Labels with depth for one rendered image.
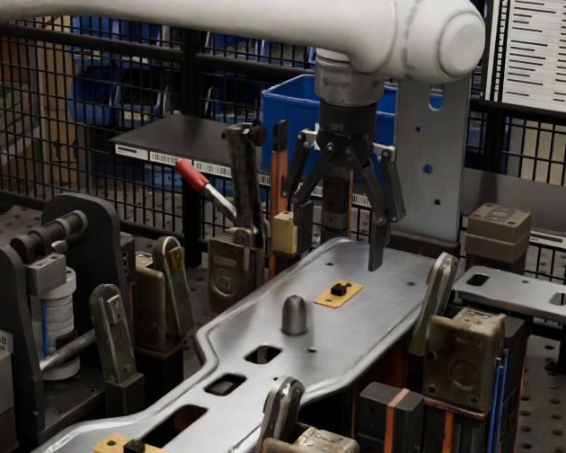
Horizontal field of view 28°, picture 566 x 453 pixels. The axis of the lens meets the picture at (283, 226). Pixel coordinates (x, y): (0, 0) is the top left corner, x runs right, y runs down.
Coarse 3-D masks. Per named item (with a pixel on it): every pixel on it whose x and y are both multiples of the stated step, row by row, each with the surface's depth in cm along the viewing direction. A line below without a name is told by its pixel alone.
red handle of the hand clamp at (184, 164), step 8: (184, 160) 161; (176, 168) 161; (184, 168) 160; (192, 168) 160; (184, 176) 160; (192, 176) 160; (200, 176) 160; (192, 184) 160; (200, 184) 160; (208, 184) 160; (208, 192) 160; (216, 192) 160; (216, 200) 159; (224, 200) 160; (224, 208) 159; (232, 208) 159; (232, 216) 159; (256, 232) 158
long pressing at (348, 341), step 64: (320, 256) 167; (384, 256) 168; (256, 320) 147; (320, 320) 147; (384, 320) 148; (192, 384) 130; (256, 384) 131; (320, 384) 132; (64, 448) 118; (192, 448) 118
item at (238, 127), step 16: (240, 128) 153; (256, 128) 152; (240, 144) 153; (256, 144) 152; (240, 160) 154; (240, 176) 155; (256, 176) 157; (240, 192) 156; (256, 192) 158; (240, 208) 156; (256, 208) 158; (240, 224) 157; (256, 224) 159; (256, 240) 160
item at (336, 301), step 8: (344, 280) 159; (336, 288) 154; (344, 288) 154; (352, 288) 156; (360, 288) 156; (320, 296) 154; (328, 296) 154; (336, 296) 154; (344, 296) 154; (352, 296) 154; (320, 304) 152; (328, 304) 151; (336, 304) 151
